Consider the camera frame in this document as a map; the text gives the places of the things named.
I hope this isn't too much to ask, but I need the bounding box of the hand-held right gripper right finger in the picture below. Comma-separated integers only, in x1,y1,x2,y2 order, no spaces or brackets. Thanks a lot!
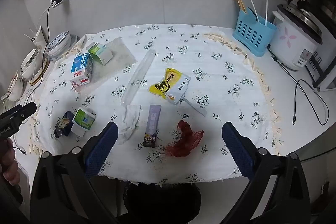
222,122,309,224

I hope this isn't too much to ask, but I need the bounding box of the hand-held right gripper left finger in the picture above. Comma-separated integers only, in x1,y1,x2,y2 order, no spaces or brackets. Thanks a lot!
30,122,126,224

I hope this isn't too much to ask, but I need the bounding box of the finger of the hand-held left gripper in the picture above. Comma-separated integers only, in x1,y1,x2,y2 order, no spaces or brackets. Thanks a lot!
16,102,37,122
0,105,23,121

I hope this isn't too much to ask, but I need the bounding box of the small green white carton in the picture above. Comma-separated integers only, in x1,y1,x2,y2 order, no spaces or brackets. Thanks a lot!
71,107,96,136

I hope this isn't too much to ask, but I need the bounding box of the dark snack packet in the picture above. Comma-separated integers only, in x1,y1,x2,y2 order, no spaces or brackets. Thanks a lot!
54,111,75,138

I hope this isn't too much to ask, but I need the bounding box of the clear plastic wrap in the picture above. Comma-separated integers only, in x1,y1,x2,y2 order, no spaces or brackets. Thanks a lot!
115,105,142,146

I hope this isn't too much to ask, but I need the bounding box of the red plastic net bag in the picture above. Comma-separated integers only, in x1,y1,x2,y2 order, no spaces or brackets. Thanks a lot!
165,120,205,157

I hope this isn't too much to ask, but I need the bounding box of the purple sachet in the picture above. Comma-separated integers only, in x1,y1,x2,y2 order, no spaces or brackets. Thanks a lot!
138,105,162,148

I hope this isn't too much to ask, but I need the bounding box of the blue white milk carton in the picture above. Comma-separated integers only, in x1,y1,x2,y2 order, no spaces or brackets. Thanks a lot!
70,53,93,87

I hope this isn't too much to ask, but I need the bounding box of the long clear plastic tube bag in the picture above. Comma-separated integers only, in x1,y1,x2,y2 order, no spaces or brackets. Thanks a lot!
120,48,156,105

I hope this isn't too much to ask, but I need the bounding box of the yellow snack packet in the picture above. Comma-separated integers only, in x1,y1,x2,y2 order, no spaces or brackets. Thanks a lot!
149,68,191,105

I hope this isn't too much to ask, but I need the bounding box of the green white medicine box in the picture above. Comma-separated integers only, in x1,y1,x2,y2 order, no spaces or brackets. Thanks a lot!
87,42,114,65

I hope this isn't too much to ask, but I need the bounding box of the clear bubble wrap sheet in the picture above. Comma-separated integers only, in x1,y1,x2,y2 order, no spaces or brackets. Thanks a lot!
76,39,135,93

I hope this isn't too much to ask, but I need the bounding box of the person's left hand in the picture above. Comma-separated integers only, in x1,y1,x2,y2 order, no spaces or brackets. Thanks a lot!
0,139,19,187

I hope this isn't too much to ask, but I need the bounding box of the white pot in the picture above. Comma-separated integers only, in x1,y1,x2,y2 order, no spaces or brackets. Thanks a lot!
0,72,27,102

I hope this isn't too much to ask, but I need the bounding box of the white plate wooden rim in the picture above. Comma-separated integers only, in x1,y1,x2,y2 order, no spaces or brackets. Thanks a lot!
29,56,50,85

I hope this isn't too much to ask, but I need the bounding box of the white bowl green pattern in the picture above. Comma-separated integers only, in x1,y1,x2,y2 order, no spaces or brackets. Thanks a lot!
20,48,44,79

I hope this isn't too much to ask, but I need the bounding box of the blue floral porcelain bowl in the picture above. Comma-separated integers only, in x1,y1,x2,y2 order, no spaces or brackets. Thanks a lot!
45,32,71,56
46,31,70,50

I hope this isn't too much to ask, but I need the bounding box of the white paper box with sticks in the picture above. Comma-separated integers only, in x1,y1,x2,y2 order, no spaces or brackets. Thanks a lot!
24,26,48,50

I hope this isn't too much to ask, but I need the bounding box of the white floral tablecloth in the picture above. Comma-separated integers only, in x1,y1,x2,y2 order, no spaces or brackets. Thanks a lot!
31,24,281,185

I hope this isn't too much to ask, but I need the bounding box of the blue plastic utensil basket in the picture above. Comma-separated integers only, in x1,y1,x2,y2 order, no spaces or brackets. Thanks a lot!
233,8,278,57

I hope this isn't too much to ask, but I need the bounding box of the white floral rice cooker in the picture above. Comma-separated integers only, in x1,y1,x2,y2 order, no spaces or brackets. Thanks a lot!
268,4,323,72

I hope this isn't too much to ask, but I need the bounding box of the white vented appliance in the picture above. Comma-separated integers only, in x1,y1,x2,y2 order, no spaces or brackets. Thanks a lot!
306,48,336,92

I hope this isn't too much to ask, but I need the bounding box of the dark metal shelf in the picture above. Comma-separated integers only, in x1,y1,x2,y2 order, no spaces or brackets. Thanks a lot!
304,0,336,38

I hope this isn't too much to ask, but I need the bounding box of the black power cable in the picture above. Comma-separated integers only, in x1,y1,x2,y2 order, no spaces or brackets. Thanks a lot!
267,48,330,126

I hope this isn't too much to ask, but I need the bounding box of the thin black charger cable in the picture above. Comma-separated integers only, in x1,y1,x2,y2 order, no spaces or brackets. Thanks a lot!
37,5,53,77

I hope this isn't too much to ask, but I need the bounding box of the thin white cable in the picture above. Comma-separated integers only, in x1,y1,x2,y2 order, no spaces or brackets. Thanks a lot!
34,4,53,38

